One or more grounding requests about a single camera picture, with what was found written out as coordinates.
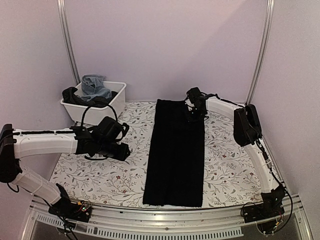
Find blue denim garment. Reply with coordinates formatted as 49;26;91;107
81;74;112;102

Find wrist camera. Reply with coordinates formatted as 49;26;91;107
186;87;203;104
94;116;128;142

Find aluminium frame post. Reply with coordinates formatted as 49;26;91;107
56;0;81;85
245;0;275;105

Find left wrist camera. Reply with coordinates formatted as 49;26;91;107
94;116;128;142

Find floral patterned table mat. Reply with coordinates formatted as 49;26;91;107
50;102;262;208

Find black t-shirt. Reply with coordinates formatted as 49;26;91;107
142;99;205;208

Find right aluminium frame post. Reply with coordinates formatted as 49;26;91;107
245;0;275;105

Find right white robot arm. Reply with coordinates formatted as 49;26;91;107
185;94;285;197

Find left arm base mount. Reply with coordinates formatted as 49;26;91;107
48;183;92;223

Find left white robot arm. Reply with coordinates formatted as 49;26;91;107
0;123;131;217

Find front aluminium rail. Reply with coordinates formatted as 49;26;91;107
21;194;318;240

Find dark garment in bin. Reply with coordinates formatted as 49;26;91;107
62;87;118;108

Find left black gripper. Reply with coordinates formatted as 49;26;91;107
96;140;131;162

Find white plastic laundry bin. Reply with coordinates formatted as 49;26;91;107
60;81;127;125

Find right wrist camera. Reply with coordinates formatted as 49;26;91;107
186;87;203;104

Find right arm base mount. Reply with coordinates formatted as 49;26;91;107
240;186;286;223

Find left aluminium frame post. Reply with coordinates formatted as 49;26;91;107
56;0;81;85

